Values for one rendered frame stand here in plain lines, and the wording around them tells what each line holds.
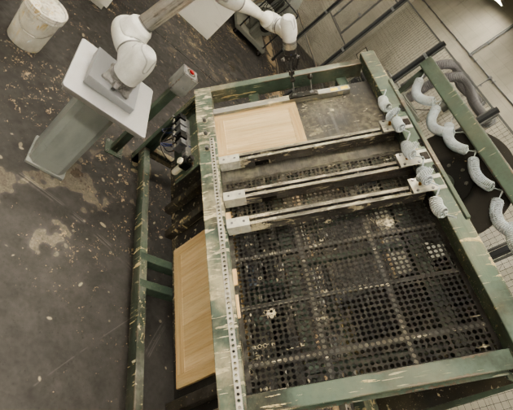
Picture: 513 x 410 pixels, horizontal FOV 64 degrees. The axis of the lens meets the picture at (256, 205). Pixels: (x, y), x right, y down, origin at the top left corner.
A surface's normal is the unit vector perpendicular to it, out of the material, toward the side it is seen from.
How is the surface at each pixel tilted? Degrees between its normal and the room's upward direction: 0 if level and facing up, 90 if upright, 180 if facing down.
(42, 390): 0
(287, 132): 55
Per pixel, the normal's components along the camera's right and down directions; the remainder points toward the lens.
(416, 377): -0.12, -0.60
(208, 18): 0.07, 0.74
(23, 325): 0.73, -0.50
